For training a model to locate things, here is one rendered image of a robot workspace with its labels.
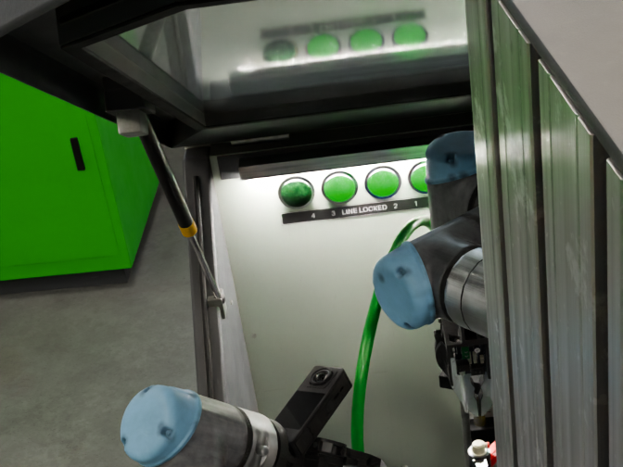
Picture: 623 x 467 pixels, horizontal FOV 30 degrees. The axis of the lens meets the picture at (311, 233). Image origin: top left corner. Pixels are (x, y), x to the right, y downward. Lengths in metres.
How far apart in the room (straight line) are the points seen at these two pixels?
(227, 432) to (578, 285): 0.90
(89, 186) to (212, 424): 2.97
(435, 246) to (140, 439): 0.32
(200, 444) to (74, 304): 3.14
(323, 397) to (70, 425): 2.44
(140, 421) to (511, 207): 0.83
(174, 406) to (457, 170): 0.37
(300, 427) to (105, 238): 2.95
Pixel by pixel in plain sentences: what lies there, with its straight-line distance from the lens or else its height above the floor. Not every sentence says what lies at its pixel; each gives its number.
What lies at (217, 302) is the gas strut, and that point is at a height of 1.31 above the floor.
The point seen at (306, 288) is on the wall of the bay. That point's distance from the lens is 1.69.
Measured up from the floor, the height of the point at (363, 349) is 1.37.
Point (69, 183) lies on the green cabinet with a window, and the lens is 4.04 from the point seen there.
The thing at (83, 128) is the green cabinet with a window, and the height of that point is 0.64.
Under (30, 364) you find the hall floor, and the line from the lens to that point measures 3.95.
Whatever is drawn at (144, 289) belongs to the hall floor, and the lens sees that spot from 4.19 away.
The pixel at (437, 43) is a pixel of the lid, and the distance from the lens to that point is 1.10.
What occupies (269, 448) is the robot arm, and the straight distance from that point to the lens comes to 1.16.
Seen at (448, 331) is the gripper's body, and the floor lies 1.38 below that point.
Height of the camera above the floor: 2.11
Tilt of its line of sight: 29 degrees down
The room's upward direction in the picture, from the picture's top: 9 degrees counter-clockwise
